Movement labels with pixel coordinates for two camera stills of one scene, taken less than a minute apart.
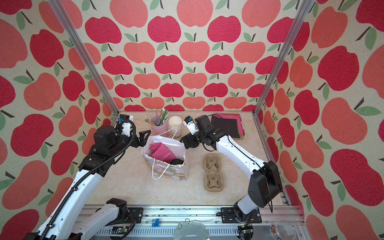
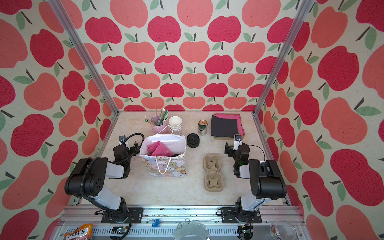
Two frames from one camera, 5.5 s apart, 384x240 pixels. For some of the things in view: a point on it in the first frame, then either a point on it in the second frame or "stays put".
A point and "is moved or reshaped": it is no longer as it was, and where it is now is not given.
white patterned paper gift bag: (165, 157) is moved or reshaped
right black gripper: (190, 142) to (230, 148)
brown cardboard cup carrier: (214, 181) stays put
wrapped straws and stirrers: (162, 118) stays put
